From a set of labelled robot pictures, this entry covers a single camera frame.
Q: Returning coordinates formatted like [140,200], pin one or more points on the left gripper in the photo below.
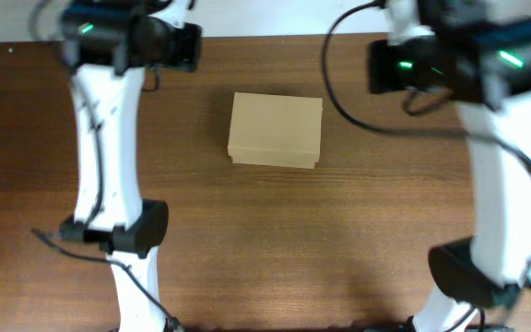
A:
[188,47]

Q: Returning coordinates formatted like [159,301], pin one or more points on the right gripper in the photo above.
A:
[381,67]

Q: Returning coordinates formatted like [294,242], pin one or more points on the brown cardboard box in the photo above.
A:
[274,130]

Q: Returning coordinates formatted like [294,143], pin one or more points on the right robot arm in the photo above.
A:
[486,64]

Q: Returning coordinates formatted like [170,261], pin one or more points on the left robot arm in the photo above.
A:
[108,47]

